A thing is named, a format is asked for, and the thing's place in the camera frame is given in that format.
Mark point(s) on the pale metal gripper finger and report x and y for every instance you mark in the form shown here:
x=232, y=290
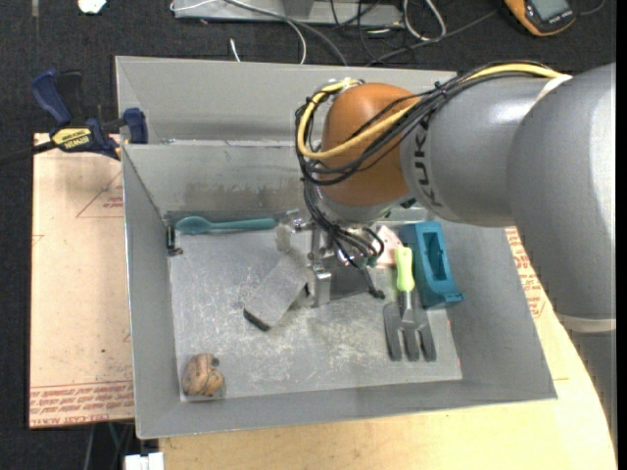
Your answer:
x=322, y=288

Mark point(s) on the small white plastic piece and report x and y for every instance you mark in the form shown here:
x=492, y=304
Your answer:
x=284, y=239

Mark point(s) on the grey flat block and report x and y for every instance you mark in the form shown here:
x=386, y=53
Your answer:
x=276, y=292

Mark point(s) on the grey metal bin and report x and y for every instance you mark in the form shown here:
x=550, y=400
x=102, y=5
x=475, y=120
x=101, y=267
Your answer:
x=313, y=360

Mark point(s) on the teal plastic spoon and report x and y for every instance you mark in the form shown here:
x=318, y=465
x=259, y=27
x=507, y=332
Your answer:
x=220, y=224

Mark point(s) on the teal box with hollow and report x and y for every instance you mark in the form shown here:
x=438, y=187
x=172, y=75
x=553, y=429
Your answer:
x=443, y=292

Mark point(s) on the brown lumpy walnut toy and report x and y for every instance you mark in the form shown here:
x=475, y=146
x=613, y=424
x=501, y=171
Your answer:
x=202, y=375

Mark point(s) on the brown cardboard board red print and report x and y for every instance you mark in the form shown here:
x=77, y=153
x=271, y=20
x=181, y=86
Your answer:
x=73, y=272

